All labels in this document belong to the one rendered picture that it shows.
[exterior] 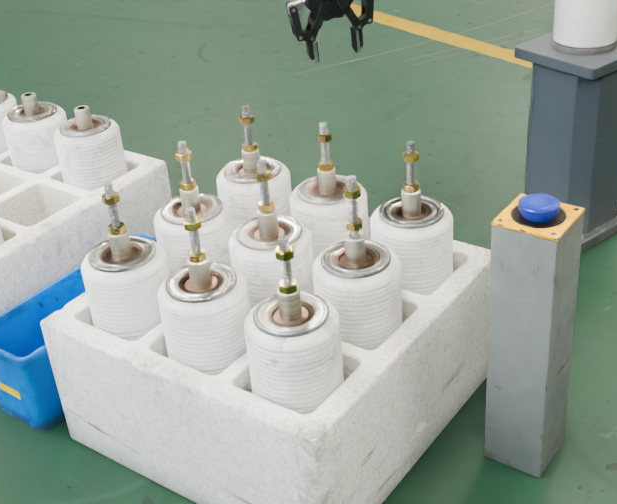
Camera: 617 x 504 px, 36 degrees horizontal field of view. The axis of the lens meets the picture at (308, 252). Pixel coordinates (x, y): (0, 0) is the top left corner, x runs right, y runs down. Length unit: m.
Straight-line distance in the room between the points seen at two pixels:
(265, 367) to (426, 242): 0.26
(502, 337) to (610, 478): 0.22
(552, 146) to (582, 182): 0.07
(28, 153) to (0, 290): 0.28
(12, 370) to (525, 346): 0.61
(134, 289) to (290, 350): 0.22
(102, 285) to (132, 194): 0.38
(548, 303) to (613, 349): 0.36
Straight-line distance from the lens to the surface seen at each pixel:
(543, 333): 1.00
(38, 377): 1.21
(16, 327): 1.29
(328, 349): 0.92
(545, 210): 0.95
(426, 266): 1.09
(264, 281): 1.06
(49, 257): 1.34
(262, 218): 1.06
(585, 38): 1.43
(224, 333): 0.99
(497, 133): 1.91
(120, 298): 1.05
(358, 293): 0.98
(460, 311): 1.11
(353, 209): 0.98
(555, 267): 0.95
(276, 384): 0.93
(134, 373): 1.04
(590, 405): 1.23
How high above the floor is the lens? 0.79
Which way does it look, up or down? 31 degrees down
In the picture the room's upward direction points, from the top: 5 degrees counter-clockwise
